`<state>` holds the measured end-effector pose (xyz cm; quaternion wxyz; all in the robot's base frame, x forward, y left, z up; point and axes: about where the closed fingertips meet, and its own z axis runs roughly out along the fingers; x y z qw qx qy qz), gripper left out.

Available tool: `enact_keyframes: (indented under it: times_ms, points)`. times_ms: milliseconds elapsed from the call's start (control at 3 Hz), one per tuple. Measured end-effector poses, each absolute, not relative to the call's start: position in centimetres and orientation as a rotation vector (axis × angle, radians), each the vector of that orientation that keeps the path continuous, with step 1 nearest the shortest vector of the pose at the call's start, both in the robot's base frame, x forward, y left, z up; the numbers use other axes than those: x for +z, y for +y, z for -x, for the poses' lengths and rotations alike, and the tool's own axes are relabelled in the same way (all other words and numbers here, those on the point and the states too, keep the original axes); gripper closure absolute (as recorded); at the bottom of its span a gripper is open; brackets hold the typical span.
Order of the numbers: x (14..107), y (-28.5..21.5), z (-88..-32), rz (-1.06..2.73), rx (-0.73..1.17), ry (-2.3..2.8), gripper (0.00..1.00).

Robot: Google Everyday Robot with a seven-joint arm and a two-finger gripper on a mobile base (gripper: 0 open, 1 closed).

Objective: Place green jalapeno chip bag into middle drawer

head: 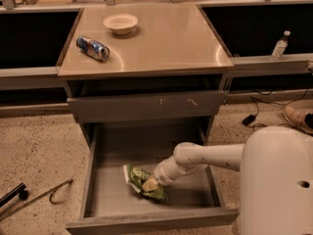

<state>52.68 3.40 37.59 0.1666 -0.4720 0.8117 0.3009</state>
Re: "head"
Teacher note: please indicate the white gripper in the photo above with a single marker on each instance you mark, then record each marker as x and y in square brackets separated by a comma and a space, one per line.
[160, 175]

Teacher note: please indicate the green jalapeno chip bag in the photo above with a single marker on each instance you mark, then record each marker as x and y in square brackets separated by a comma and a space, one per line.
[135, 177]

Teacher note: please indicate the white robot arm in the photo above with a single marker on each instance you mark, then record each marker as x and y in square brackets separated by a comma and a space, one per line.
[276, 178]

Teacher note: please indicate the open grey middle drawer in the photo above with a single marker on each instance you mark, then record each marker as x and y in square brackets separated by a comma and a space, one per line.
[112, 207]

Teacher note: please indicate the closed grey top drawer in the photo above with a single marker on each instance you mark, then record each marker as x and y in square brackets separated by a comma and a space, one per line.
[146, 106]

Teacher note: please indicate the grey drawer cabinet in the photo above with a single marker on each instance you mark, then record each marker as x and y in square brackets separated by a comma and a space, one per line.
[171, 49]

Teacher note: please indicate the metal rod with hook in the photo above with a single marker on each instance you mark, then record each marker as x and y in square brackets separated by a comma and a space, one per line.
[12, 209]

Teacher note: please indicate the blue soda can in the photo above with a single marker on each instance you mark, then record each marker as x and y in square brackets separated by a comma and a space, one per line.
[93, 48]

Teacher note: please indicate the white paper bowl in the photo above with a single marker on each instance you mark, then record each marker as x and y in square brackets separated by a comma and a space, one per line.
[120, 23]

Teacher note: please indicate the clear water bottle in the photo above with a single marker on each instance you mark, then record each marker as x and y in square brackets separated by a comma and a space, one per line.
[281, 46]

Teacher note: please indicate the black handle on floor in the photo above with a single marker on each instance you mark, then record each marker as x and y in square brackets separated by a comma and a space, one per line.
[19, 191]

